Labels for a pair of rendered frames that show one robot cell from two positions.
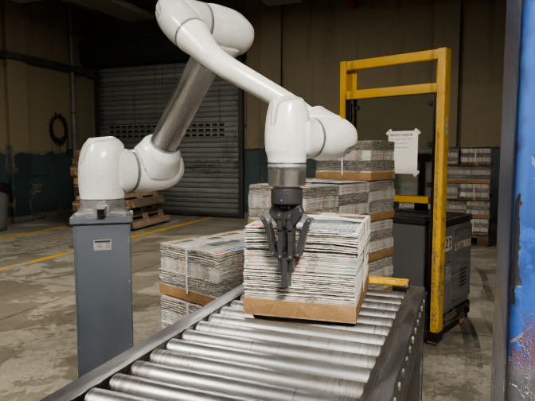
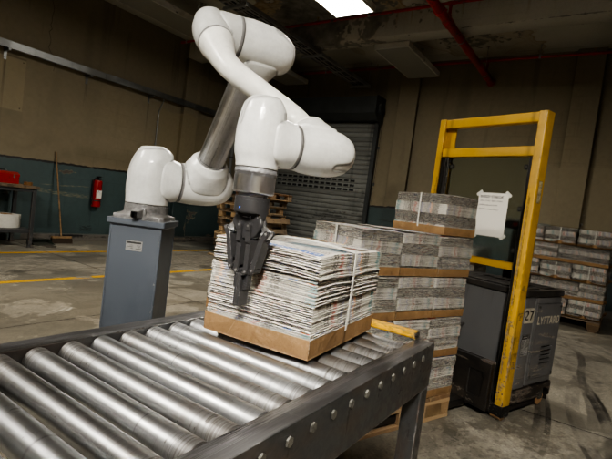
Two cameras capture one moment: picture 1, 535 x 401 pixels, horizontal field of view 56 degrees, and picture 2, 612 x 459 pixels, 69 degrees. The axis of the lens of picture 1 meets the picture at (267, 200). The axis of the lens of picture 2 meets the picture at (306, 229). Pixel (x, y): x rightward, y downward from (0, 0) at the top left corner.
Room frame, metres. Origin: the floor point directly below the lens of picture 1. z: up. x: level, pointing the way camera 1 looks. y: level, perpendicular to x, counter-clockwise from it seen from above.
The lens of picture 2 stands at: (0.28, -0.37, 1.13)
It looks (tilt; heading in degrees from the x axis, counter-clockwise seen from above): 3 degrees down; 13
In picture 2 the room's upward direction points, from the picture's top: 7 degrees clockwise
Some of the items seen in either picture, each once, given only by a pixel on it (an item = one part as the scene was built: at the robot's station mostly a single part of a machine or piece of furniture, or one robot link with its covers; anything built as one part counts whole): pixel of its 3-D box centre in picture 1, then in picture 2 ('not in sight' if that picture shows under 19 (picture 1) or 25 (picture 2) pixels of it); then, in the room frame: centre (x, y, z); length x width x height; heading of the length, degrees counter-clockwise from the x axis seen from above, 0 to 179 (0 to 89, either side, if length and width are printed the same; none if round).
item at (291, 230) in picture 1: (291, 235); (250, 249); (1.19, -0.06, 1.02); 0.04 x 0.01 x 0.11; 159
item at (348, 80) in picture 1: (346, 188); (432, 244); (3.58, -0.56, 0.97); 0.09 x 0.09 x 1.75; 49
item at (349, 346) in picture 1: (283, 343); (219, 365); (1.14, -0.04, 0.77); 0.47 x 0.05 x 0.05; 69
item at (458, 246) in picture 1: (411, 266); (490, 333); (3.65, -1.05, 0.40); 0.69 x 0.55 x 0.80; 49
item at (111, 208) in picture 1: (102, 207); (144, 211); (1.77, 0.58, 1.03); 0.22 x 0.18 x 0.06; 15
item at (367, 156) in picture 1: (353, 247); (422, 301); (3.04, -0.53, 0.65); 0.39 x 0.30 x 1.29; 49
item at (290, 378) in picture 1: (251, 377); (137, 391); (0.96, 0.03, 0.77); 0.47 x 0.05 x 0.05; 69
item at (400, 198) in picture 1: (392, 197); (474, 259); (3.40, -0.84, 0.92); 0.57 x 0.01 x 0.05; 49
